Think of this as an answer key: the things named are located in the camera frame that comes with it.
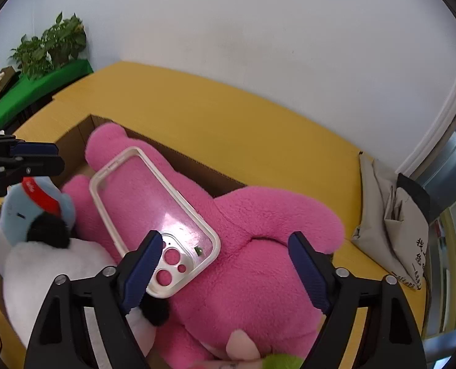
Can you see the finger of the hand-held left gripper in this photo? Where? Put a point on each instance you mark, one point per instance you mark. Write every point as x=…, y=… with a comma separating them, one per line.
x=39, y=167
x=35, y=148

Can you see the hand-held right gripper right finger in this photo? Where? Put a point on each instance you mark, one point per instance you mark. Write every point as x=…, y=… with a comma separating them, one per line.
x=308, y=271

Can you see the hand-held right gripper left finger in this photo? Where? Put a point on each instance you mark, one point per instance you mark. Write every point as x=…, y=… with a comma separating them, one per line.
x=143, y=273

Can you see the brown cardboard box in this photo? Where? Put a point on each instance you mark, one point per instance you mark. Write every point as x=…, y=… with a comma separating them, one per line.
x=72, y=142

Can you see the pink plush toy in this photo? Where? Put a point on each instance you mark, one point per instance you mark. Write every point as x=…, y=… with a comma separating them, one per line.
x=251, y=257

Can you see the clear white-rimmed phone case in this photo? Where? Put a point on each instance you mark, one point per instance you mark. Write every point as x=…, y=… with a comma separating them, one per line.
x=147, y=200

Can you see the white and blue penguin plush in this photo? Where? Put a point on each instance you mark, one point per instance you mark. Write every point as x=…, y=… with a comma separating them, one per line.
x=51, y=269

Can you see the green stand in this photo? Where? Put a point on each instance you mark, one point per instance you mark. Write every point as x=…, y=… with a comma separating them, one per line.
x=39, y=84

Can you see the olive tissue box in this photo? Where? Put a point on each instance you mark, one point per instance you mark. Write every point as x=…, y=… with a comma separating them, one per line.
x=3, y=82

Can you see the grey canvas bag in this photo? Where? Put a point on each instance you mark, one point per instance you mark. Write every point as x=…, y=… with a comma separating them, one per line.
x=370, y=207

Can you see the green soft toy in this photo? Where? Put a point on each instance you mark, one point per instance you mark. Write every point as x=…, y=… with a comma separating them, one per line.
x=281, y=362

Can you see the green potted plant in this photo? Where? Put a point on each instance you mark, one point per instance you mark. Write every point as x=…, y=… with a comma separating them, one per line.
x=55, y=42

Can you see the black cloth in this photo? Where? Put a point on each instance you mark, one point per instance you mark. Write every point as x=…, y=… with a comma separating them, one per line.
x=416, y=196

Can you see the yellow framed glass panel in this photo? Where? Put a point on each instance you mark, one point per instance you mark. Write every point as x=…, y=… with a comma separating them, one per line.
x=449, y=246

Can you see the white door frame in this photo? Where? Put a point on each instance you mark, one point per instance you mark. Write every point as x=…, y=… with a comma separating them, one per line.
x=443, y=115

